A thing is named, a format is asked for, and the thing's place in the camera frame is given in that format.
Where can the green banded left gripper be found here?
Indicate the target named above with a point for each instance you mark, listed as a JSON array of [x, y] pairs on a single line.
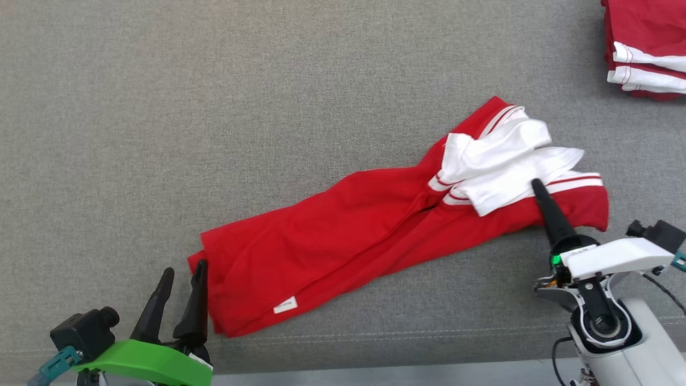
[[144, 362]]

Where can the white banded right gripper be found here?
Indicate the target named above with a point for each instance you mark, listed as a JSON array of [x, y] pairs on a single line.
[[616, 257]]

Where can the red white basketball jersey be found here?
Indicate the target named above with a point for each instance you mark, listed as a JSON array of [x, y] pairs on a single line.
[[321, 241]]

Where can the red shorts with white stripes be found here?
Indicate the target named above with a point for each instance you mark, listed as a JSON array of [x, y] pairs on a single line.
[[648, 27]]

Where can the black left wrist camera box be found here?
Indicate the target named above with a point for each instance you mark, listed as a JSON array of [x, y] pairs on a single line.
[[83, 335]]

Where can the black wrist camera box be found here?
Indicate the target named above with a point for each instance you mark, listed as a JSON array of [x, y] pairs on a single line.
[[664, 236], [83, 335]]

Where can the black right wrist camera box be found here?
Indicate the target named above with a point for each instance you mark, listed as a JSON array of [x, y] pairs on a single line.
[[664, 236]]

